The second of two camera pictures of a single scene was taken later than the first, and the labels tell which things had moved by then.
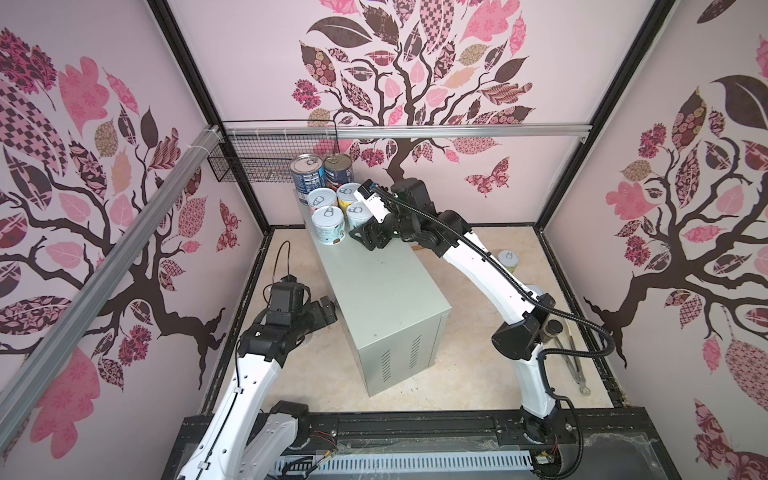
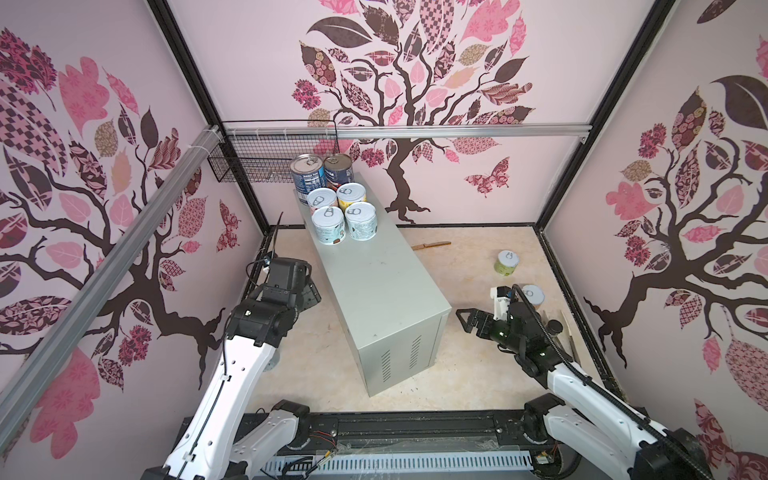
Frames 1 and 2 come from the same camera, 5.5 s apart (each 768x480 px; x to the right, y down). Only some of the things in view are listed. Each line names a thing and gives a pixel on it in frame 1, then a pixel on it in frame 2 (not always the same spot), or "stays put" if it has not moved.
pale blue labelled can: x=356 y=214 stays put
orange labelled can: x=537 y=290 stays put
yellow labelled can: x=346 y=194 stays put
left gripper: x=315 y=309 -> x=310 y=294
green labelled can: x=509 y=260 stays put
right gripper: x=369 y=235 -> x=485 y=317
